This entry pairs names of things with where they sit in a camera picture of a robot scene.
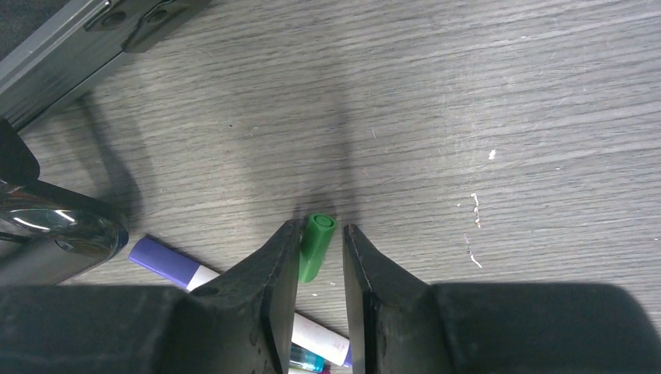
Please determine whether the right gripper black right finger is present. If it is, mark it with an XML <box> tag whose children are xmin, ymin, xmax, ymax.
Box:
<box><xmin>343</xmin><ymin>224</ymin><xmax>660</xmax><ymax>373</ymax></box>

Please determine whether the small green pen cap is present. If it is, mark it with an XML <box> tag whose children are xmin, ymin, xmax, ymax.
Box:
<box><xmin>299</xmin><ymin>213</ymin><xmax>337</xmax><ymax>283</ymax></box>

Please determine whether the purple cap white marker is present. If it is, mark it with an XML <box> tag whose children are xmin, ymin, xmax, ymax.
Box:
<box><xmin>129</xmin><ymin>236</ymin><xmax>352</xmax><ymax>369</ymax></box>

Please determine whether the light blue marker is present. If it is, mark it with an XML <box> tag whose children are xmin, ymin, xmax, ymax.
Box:
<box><xmin>289</xmin><ymin>345</ymin><xmax>326</xmax><ymax>373</ymax></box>

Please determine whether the black poker chip case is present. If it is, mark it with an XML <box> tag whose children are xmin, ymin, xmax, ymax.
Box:
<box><xmin>0</xmin><ymin>0</ymin><xmax>213</xmax><ymax>288</ymax></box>

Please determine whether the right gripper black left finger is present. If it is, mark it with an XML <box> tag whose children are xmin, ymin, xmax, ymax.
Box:
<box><xmin>1</xmin><ymin>220</ymin><xmax>302</xmax><ymax>373</ymax></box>

